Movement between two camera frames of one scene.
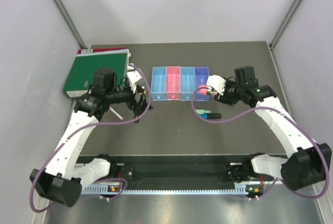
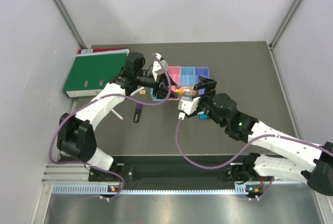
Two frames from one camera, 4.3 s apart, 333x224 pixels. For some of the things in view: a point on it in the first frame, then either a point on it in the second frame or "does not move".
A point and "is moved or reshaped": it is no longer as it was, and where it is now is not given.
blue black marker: x=209 y=116 does not move
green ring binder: x=80 y=80 does not move
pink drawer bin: x=173 y=83 does not move
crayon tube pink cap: x=205 y=91 is moved or reshaped
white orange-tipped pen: x=120 y=117 does not move
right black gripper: x=223 y=99 → x=204 y=82
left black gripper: x=139 y=107 → x=163 y=90
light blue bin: x=188 y=86 does not move
